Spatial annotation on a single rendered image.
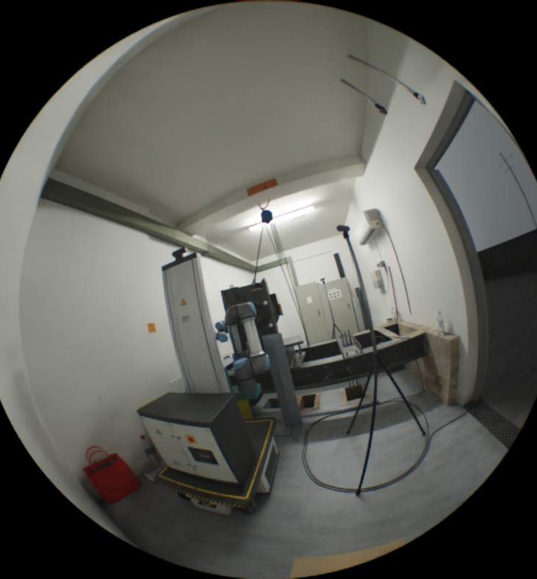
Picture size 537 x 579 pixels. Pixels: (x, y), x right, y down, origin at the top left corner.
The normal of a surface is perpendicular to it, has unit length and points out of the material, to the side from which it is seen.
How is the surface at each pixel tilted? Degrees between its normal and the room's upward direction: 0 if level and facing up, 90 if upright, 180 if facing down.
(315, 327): 90
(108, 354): 90
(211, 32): 180
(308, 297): 90
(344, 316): 90
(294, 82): 180
